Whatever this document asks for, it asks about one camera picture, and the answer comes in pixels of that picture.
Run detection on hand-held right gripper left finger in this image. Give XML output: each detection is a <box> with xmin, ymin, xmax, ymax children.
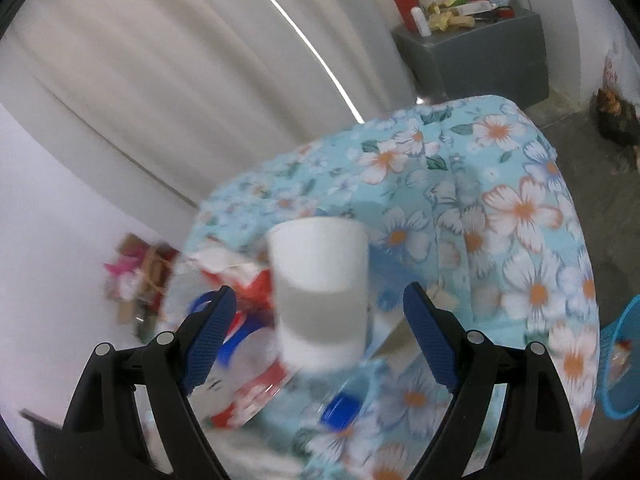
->
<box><xmin>42</xmin><ymin>285</ymin><xmax>238</xmax><ymax>480</ymax></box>

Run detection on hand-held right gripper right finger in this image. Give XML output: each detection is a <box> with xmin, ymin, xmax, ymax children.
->
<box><xmin>402</xmin><ymin>282</ymin><xmax>583</xmax><ymax>480</ymax></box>

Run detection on clear bag red flower print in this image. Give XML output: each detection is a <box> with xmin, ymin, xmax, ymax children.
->
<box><xmin>192</xmin><ymin>360</ymin><xmax>296</xmax><ymax>431</ymax></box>

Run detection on clear bottle with blue cap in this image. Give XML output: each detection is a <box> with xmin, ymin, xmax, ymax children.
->
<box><xmin>320</xmin><ymin>375</ymin><xmax>371</xmax><ymax>433</ymax></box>

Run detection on white paper cup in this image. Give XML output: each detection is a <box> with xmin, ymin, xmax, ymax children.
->
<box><xmin>267</xmin><ymin>217</ymin><xmax>371</xmax><ymax>373</ymax></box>

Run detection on blue plastic basket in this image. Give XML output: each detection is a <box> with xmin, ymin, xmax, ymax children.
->
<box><xmin>597</xmin><ymin>295</ymin><xmax>640</xmax><ymax>421</ymax></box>

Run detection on blue floral tablecloth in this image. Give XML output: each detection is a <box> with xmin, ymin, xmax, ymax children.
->
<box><xmin>182</xmin><ymin>95</ymin><xmax>601</xmax><ymax>480</ymax></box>

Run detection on dark brown bag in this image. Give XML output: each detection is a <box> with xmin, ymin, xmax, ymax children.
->
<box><xmin>595</xmin><ymin>87</ymin><xmax>640</xmax><ymax>148</ymax></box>

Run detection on white curtain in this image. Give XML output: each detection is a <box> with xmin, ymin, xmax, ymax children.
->
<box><xmin>0</xmin><ymin>0</ymin><xmax>426</xmax><ymax>261</ymax></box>

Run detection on grey cabinet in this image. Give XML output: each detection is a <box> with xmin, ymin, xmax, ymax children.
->
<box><xmin>391</xmin><ymin>7</ymin><xmax>548</xmax><ymax>111</ymax></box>

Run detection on small white bottle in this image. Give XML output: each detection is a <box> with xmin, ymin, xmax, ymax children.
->
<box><xmin>411</xmin><ymin>6</ymin><xmax>432</xmax><ymax>37</ymax></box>

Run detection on yellow snack packets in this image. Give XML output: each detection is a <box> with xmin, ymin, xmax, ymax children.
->
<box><xmin>427</xmin><ymin>0</ymin><xmax>476</xmax><ymax>33</ymax></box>

